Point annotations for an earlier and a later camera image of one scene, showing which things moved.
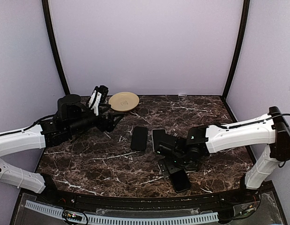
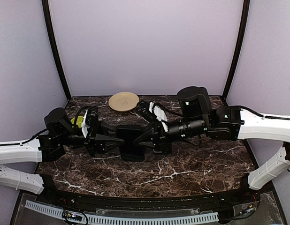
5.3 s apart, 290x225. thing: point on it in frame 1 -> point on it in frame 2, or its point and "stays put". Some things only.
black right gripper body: x=181 y=162 -> x=194 y=126
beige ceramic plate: x=124 y=101 stays put
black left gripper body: x=79 y=125 -> x=88 y=143
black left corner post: x=50 y=33 stays put
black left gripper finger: x=115 y=118 -> x=101 y=142
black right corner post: x=238 y=47 stays put
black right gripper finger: x=165 y=169 -> x=148 y=138
